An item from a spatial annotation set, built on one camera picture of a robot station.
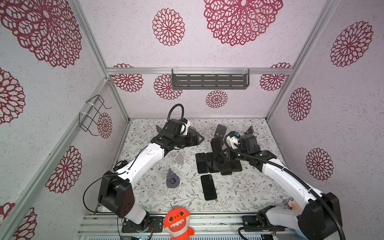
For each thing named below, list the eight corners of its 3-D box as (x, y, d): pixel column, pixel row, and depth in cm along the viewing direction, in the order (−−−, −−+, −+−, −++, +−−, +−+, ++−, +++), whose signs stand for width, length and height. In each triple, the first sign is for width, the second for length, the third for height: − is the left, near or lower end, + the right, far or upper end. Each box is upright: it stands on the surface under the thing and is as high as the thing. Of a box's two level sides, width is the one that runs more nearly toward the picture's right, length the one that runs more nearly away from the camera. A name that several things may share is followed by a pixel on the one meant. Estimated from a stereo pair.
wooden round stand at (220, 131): (214, 141, 109) (216, 128, 98) (213, 137, 112) (216, 124, 101) (223, 141, 109) (226, 128, 98) (222, 137, 112) (225, 124, 101)
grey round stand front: (168, 187, 88) (166, 179, 79) (170, 177, 92) (167, 168, 83) (179, 187, 88) (178, 179, 79) (179, 177, 92) (178, 168, 83)
